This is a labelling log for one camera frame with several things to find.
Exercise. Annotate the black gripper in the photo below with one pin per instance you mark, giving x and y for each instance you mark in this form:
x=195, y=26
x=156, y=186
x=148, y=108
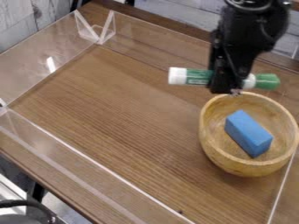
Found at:
x=251, y=25

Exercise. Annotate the green white marker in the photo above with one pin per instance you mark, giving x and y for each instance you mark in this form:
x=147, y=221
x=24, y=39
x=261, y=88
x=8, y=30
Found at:
x=187, y=76

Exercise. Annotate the brown wooden bowl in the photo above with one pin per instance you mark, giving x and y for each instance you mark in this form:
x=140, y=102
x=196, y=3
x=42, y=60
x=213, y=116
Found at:
x=221, y=149

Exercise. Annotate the blue foam block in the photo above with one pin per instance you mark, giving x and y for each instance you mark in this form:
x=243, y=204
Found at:
x=247, y=133

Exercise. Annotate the clear acrylic corner brace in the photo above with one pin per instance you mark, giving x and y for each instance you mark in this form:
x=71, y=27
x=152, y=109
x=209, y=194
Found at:
x=92, y=32

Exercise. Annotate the clear acrylic tray wall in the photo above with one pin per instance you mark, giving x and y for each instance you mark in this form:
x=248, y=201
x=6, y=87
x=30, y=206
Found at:
x=107, y=135

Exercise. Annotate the black metal table bracket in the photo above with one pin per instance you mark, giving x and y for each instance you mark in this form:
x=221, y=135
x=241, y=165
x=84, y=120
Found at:
x=37, y=193

